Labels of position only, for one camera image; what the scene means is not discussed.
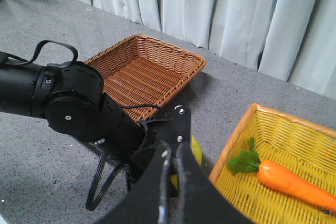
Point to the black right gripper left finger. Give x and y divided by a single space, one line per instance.
147 200

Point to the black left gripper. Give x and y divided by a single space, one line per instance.
174 129

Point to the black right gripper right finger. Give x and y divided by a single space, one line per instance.
198 200

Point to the yellow tape roll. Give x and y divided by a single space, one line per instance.
198 154

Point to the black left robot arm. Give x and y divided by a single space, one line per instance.
70 97

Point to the brown wicker basket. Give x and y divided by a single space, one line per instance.
142 71

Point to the orange plastic carrot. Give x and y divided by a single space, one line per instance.
277 177

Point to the yellow wicker basket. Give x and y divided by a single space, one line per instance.
305 148

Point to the white curtain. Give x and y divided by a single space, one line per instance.
292 40

